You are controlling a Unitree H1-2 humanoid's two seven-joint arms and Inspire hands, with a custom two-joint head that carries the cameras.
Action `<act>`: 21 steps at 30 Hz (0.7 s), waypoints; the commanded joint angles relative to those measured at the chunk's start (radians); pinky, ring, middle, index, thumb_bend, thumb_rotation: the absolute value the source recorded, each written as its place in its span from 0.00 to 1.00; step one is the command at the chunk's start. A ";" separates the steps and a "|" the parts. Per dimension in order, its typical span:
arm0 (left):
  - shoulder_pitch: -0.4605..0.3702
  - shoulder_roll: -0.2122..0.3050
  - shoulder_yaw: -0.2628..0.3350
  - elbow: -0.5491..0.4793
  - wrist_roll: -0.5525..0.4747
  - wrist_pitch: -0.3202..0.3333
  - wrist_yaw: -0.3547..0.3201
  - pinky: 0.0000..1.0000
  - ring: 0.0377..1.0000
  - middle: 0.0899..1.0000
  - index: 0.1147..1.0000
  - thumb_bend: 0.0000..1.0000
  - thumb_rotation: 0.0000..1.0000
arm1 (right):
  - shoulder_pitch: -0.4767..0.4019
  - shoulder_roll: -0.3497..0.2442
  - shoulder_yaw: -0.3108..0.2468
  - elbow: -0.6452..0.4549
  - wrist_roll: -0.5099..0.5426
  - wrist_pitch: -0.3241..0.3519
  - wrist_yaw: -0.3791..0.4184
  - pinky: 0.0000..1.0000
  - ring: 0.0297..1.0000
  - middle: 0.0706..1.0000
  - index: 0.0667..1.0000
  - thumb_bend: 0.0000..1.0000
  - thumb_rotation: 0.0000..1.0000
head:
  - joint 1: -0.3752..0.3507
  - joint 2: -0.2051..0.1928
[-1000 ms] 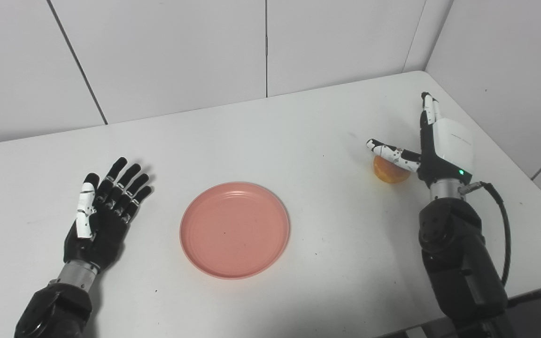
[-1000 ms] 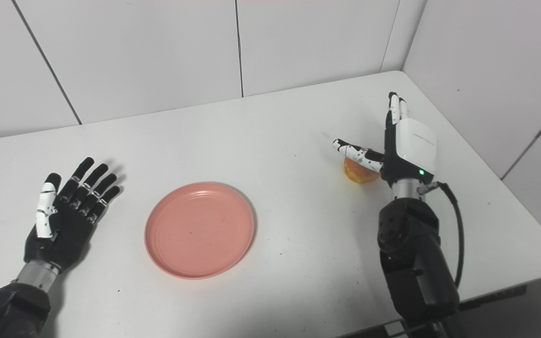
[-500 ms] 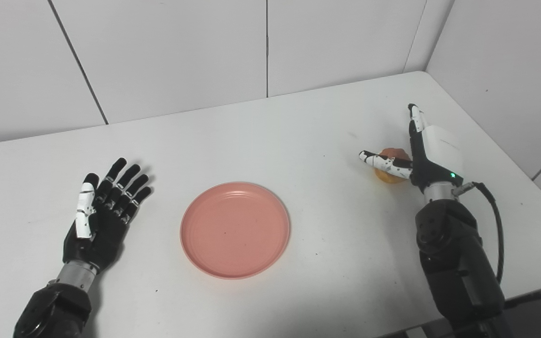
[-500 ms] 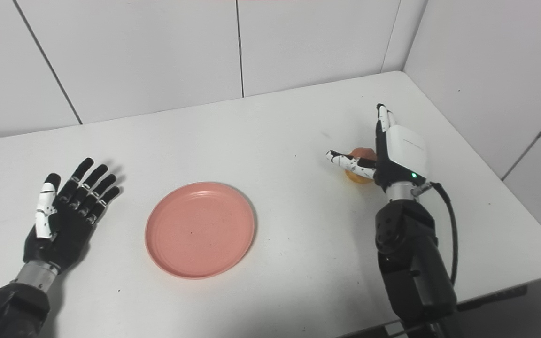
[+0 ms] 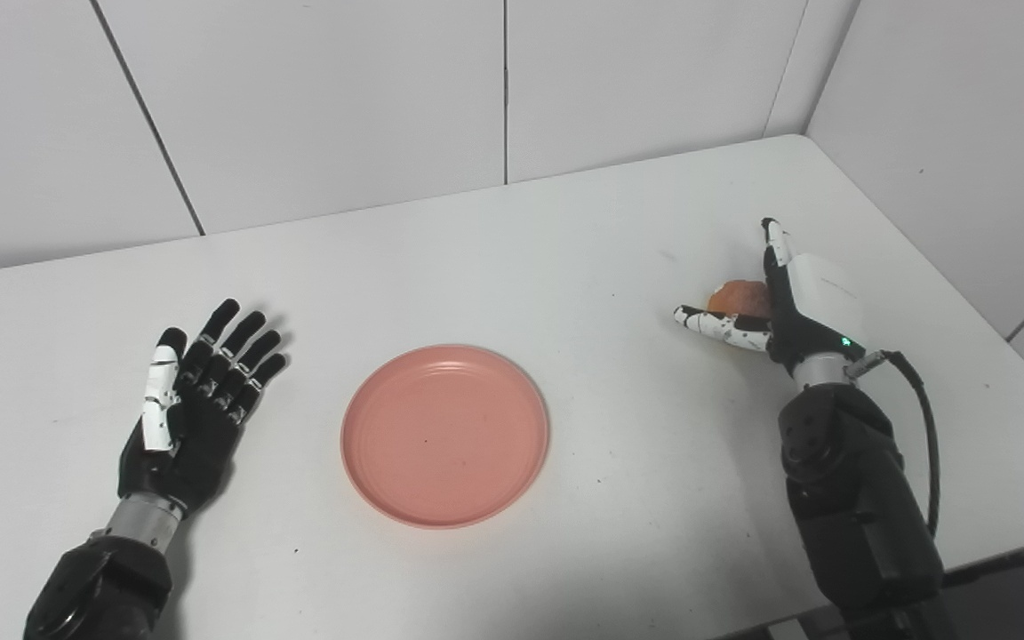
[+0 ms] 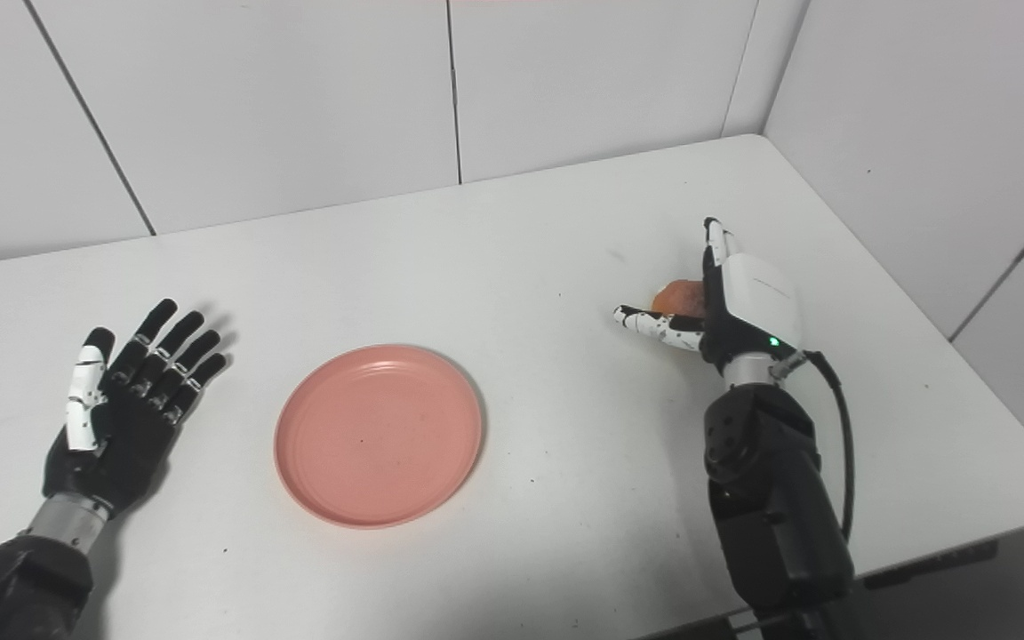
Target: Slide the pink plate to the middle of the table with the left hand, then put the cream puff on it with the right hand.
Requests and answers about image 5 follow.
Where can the orange cream puff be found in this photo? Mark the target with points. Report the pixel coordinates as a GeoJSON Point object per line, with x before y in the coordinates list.
{"type": "Point", "coordinates": [740, 298]}

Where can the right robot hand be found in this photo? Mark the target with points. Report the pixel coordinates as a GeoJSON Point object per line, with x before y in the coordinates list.
{"type": "Point", "coordinates": [801, 311]}

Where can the pink round plate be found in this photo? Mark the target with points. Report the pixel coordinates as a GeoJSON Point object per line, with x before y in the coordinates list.
{"type": "Point", "coordinates": [445, 436]}

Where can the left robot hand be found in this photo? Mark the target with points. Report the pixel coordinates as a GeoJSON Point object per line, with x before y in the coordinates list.
{"type": "Point", "coordinates": [192, 418]}

